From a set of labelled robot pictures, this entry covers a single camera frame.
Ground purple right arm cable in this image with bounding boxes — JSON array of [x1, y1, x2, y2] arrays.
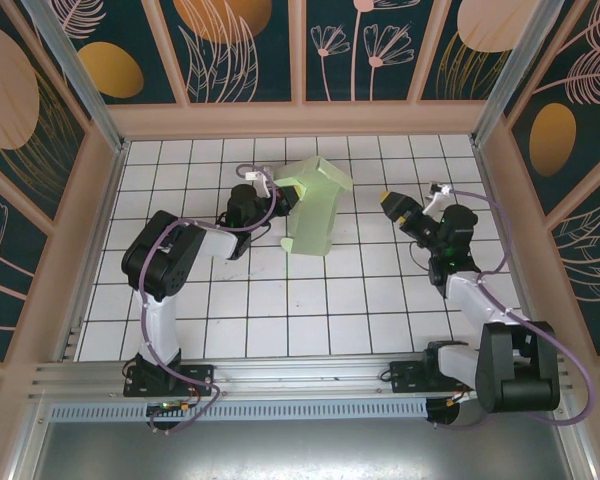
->
[[432, 185, 596, 431]]

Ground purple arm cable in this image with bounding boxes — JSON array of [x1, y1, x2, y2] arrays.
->
[[432, 185, 596, 431], [138, 163, 281, 436]]

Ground grey metal sheet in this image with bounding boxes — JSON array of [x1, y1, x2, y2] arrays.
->
[[9, 392, 599, 480]]

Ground grey slotted cable duct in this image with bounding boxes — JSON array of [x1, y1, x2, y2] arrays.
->
[[49, 398, 429, 422]]

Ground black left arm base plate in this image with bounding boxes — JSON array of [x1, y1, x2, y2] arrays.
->
[[123, 357, 216, 399]]

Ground aluminium mounting rail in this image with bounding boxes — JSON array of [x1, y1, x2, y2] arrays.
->
[[27, 353, 574, 401]]

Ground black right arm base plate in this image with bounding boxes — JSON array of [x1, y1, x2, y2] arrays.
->
[[387, 358, 481, 396]]

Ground light green paper box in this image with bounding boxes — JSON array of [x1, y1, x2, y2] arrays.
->
[[271, 155, 354, 258]]

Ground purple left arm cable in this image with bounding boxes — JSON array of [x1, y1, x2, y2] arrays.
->
[[138, 163, 281, 436]]

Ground aluminium side rail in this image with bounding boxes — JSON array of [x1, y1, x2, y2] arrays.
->
[[467, 134, 549, 359], [54, 139, 131, 364]]

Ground aluminium corner post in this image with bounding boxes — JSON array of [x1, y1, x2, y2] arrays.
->
[[469, 0, 566, 147], [21, 0, 131, 154]]

